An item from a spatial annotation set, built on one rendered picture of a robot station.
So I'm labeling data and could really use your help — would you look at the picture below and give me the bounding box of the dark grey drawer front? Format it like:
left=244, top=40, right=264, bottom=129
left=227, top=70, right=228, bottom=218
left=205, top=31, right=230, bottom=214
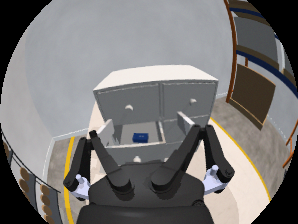
left=163, top=82, right=216, bottom=118
left=165, top=141, right=183, bottom=157
left=105, top=121, right=166, bottom=165
left=163, top=115, right=209, bottom=142
left=97, top=84, right=160, bottom=124

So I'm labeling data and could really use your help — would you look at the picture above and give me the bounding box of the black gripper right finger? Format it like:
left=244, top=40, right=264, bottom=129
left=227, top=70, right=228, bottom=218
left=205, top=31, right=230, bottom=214
left=151, top=112, right=235, bottom=195

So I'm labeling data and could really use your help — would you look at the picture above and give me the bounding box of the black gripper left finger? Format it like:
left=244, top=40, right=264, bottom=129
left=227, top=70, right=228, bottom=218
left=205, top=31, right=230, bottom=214
left=63, top=119, right=132, bottom=201

